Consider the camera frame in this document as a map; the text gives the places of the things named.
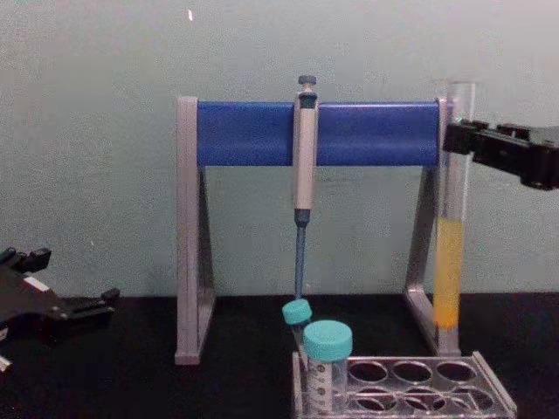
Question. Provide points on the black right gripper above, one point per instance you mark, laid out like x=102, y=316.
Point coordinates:
x=543, y=159

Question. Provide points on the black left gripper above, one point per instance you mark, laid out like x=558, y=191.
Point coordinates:
x=30, y=305

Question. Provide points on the tall clear tube orange liquid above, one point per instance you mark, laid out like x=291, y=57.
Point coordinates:
x=447, y=270

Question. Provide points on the black table cloth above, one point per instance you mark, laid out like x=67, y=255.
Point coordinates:
x=131, y=384

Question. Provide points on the grey pipette stand blue bar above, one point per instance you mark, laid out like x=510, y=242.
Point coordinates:
x=371, y=133

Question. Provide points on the grey pipette with blue tip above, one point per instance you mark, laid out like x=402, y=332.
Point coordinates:
x=304, y=166

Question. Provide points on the small teal-capped centrifuge tube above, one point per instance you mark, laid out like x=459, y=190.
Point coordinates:
x=297, y=311

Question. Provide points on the clear acrylic tube rack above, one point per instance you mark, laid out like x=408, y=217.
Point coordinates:
x=489, y=384

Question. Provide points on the large teal-capped centrifuge tube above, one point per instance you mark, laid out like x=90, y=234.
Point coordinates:
x=327, y=340

